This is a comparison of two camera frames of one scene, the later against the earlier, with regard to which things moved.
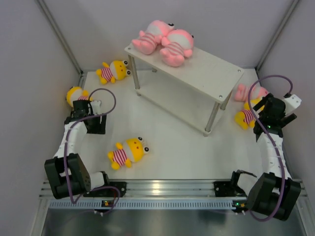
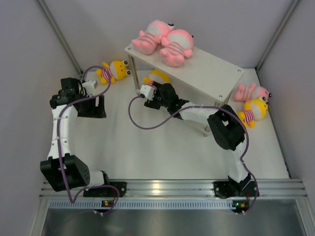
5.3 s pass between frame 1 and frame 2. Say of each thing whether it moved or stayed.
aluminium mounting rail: stayed
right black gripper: moved
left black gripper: moved
